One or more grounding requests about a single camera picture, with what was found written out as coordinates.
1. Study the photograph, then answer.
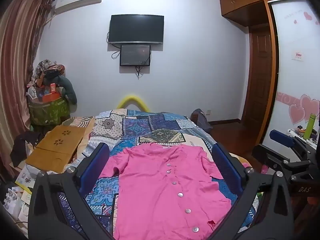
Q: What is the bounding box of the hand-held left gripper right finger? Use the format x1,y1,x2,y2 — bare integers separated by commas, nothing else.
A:
211,142,294,240

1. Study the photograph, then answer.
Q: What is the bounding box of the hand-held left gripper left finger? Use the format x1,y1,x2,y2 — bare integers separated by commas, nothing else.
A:
27,142,118,240

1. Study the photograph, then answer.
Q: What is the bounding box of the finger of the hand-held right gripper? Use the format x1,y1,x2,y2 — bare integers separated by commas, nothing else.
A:
251,144,310,175
269,129,313,159

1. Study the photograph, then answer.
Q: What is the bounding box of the pink button shirt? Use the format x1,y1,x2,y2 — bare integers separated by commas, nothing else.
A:
99,144,233,240

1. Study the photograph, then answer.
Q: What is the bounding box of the pile of patterned clothes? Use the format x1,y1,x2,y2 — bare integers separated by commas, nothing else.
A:
27,59,66,88

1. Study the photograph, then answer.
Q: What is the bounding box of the green bottle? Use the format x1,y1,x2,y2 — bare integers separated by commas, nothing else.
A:
303,113,317,140

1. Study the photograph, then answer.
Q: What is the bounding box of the wooden lap table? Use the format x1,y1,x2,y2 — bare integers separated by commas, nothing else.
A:
25,124,95,174

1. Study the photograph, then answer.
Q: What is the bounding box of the blue-grey cloth on chair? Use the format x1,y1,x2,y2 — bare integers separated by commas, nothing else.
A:
190,109,213,130

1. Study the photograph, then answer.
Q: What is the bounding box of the white heart-print wardrobe door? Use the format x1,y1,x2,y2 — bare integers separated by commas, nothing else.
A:
260,0,320,150

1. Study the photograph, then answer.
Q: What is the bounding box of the brown wooden door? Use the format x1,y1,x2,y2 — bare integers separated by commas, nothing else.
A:
246,26,275,130

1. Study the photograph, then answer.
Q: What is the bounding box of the patchwork bedspread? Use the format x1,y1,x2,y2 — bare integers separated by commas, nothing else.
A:
57,108,259,240

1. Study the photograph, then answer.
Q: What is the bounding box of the yellow foam tube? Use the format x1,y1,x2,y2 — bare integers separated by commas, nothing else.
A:
117,94,150,112

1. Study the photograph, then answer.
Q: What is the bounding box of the printed paper leaflet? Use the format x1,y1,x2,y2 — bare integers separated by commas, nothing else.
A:
15,165,42,190

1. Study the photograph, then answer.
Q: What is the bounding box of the dark grey cloth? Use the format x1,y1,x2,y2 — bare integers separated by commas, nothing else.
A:
54,75,77,105

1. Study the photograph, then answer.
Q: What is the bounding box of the orange box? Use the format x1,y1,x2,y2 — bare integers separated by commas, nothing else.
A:
37,82,61,103

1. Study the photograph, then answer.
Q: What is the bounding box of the pile of white packets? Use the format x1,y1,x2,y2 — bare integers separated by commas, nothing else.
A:
2,187,32,222

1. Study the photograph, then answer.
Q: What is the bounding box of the striped brown curtain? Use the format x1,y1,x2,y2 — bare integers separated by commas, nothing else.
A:
0,0,54,180

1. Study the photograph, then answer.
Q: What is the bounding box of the wooden overhead cabinet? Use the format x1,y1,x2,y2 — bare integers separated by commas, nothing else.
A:
219,0,304,27

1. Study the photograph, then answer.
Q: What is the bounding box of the white air conditioner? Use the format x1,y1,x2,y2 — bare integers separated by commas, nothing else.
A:
54,0,104,15

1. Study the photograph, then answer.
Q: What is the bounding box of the small black wall monitor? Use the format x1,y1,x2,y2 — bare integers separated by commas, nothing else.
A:
119,44,152,67

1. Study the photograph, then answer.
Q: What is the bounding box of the black wall television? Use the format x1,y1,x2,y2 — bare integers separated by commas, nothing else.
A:
108,14,165,45

